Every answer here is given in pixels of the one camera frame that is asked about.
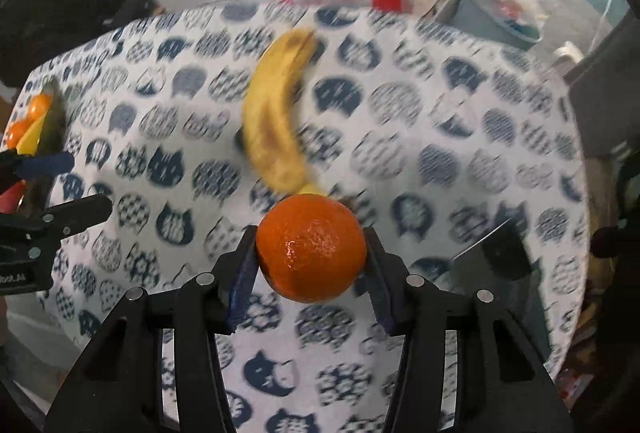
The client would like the black chair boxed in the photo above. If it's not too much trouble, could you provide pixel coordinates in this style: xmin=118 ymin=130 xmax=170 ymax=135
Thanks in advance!
xmin=0 ymin=0 xmax=166 ymax=84

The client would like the dark grey chair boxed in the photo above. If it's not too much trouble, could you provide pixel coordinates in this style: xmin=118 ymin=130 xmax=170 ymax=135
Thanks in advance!
xmin=565 ymin=3 xmax=640 ymax=158

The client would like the metal tray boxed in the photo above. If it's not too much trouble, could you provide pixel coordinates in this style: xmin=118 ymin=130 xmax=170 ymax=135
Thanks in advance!
xmin=0 ymin=80 xmax=71 ymax=214

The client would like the cat print tablecloth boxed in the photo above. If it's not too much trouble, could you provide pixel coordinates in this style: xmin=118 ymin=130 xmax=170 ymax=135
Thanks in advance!
xmin=10 ymin=3 xmax=591 ymax=433

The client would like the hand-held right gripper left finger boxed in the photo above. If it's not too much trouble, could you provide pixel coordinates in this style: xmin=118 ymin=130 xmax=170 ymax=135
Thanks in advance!
xmin=42 ymin=225 xmax=261 ymax=433

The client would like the white cable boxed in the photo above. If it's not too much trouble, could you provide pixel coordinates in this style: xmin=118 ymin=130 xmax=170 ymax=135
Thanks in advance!
xmin=587 ymin=0 xmax=618 ymax=54

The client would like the medium orange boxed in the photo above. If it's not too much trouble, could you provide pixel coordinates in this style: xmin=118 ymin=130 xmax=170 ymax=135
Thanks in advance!
xmin=27 ymin=93 xmax=53 ymax=121

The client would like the large orange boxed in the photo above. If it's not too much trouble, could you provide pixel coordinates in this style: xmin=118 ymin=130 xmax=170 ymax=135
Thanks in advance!
xmin=6 ymin=120 xmax=33 ymax=148

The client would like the red apple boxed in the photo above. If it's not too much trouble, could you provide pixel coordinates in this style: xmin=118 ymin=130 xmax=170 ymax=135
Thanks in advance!
xmin=0 ymin=180 xmax=26 ymax=214

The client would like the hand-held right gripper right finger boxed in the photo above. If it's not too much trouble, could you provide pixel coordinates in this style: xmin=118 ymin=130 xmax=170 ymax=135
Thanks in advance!
xmin=362 ymin=225 xmax=573 ymax=433

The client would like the banana with brown tip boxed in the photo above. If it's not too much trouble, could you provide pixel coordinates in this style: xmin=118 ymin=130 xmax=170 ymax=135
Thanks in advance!
xmin=241 ymin=28 xmax=326 ymax=198

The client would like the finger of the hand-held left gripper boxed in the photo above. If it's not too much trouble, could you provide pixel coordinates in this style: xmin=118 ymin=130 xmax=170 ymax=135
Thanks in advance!
xmin=0 ymin=150 xmax=76 ymax=186
xmin=30 ymin=194 xmax=114 ymax=236

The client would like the banana with sticker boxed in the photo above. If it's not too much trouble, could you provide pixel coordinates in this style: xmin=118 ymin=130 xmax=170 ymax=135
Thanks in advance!
xmin=15 ymin=113 xmax=51 ymax=154

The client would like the small orange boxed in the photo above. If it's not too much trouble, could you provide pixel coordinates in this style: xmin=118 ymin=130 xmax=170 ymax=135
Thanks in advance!
xmin=256 ymin=194 xmax=368 ymax=304

